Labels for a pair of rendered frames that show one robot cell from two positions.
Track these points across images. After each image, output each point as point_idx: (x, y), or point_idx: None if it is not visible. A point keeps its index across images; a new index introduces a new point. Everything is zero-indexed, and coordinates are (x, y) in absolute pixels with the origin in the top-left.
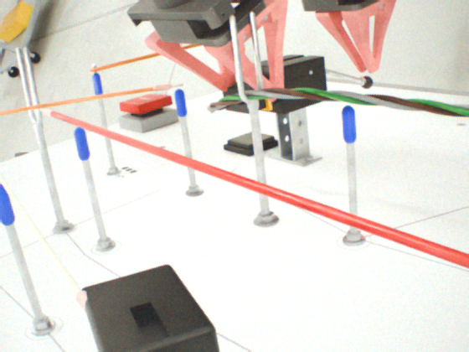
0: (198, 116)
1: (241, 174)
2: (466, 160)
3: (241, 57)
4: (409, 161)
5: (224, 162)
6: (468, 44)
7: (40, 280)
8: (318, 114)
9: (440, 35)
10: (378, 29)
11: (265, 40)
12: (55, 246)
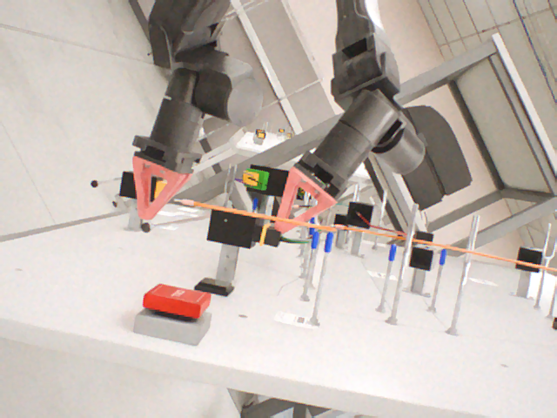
0: (128, 310)
1: (265, 292)
2: (192, 256)
3: None
4: (204, 264)
5: (250, 296)
6: None
7: (422, 318)
8: (105, 272)
9: None
10: (150, 185)
11: (294, 198)
12: (404, 320)
